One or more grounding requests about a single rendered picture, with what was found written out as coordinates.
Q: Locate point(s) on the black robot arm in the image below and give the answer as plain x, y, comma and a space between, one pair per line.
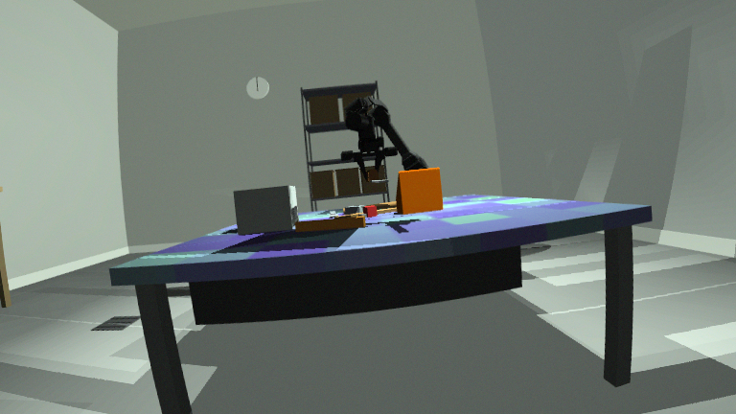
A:
379, 116

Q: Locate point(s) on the orange bar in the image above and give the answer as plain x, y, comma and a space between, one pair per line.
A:
378, 211

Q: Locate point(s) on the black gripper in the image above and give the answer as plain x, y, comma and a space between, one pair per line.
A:
349, 154

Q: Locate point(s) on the brown cylinder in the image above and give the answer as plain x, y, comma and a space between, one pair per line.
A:
373, 176

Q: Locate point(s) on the grey metal cabinet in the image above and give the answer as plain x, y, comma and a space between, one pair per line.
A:
266, 209

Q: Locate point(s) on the yellow bar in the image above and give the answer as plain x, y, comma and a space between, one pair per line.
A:
330, 224

